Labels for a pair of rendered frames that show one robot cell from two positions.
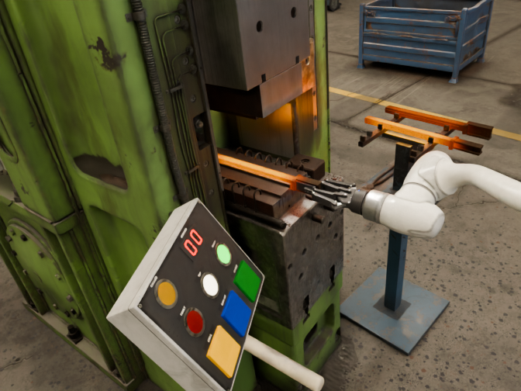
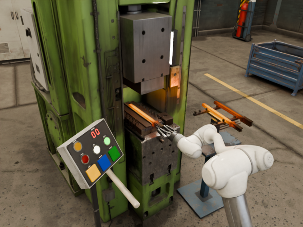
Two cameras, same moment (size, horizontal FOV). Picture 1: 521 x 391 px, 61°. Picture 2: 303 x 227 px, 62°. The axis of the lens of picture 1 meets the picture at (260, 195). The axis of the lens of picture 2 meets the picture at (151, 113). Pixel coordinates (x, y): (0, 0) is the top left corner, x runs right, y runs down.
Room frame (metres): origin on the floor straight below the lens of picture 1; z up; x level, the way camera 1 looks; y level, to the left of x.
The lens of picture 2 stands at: (-0.41, -0.43, 2.03)
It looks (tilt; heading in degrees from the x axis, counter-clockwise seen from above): 30 degrees down; 12
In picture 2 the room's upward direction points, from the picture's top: 1 degrees clockwise
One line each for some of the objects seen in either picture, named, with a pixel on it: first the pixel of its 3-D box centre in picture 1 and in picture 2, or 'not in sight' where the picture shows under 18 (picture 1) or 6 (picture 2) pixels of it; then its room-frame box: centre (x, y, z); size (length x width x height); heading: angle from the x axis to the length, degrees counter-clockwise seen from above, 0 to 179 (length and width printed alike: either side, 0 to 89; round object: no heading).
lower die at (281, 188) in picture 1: (241, 179); (136, 116); (1.33, 0.06, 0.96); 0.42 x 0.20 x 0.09; 49
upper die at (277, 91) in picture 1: (226, 80); (136, 76); (1.33, 0.06, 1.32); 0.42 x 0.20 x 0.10; 49
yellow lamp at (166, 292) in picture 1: (166, 293); (77, 146); (0.61, 0.20, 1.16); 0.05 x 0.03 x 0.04; 139
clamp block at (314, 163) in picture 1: (305, 168); (165, 119); (1.36, -0.17, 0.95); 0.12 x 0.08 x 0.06; 49
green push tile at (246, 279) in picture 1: (246, 282); (113, 153); (0.78, 0.06, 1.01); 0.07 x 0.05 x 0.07; 164
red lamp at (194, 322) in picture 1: (194, 322); (84, 159); (0.60, 0.16, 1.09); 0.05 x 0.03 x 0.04; 139
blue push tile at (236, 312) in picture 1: (235, 313); (103, 162); (0.68, 0.09, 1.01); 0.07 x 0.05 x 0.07; 164
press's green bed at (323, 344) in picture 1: (267, 309); (142, 178); (1.38, 0.03, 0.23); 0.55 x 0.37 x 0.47; 49
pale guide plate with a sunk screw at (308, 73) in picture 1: (305, 66); (174, 76); (1.51, -0.21, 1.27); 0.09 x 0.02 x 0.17; 139
